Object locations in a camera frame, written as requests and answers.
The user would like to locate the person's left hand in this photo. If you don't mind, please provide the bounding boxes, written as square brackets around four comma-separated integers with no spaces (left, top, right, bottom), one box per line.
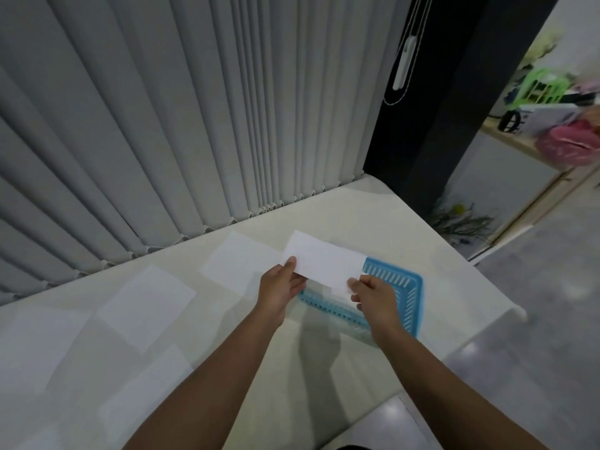
[255,257,308,329]

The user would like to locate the person's right hand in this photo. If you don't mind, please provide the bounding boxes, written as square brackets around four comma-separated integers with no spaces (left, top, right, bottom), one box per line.
[347,274,405,345]

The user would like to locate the person's right forearm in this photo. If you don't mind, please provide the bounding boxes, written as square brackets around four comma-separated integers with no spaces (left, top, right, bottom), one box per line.
[373,321,547,450]

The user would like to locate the person's left forearm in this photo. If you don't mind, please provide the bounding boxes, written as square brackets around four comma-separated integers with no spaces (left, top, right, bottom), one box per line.
[123,307,288,450]

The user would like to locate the blue plastic basket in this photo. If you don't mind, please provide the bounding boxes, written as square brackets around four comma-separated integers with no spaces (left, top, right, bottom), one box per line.
[297,257,424,339]

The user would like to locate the white paper sheet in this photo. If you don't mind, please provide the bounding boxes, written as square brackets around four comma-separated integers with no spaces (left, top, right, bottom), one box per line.
[97,344,194,443]
[0,305,91,397]
[199,231,285,297]
[96,264,197,354]

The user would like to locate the wooden shelf cabinet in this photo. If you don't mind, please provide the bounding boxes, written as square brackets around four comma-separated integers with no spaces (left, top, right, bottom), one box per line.
[444,121,600,259]

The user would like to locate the grey vertical blinds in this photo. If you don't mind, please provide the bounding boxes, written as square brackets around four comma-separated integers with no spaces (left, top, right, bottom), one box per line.
[0,0,414,306]

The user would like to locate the black round object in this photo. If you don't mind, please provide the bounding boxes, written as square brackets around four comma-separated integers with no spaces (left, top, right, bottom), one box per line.
[497,109,524,133]

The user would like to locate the white box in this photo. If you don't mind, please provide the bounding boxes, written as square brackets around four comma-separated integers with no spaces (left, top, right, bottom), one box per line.
[517,103,583,137]

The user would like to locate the pink bag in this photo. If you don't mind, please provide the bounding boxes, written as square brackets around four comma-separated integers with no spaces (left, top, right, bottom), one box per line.
[536,119,600,167]

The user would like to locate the green plastic basket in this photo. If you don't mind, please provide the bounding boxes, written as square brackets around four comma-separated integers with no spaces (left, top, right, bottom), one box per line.
[511,67,575,109]

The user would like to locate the white flowers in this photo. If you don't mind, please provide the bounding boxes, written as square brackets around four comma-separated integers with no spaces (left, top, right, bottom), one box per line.
[527,26,565,67]

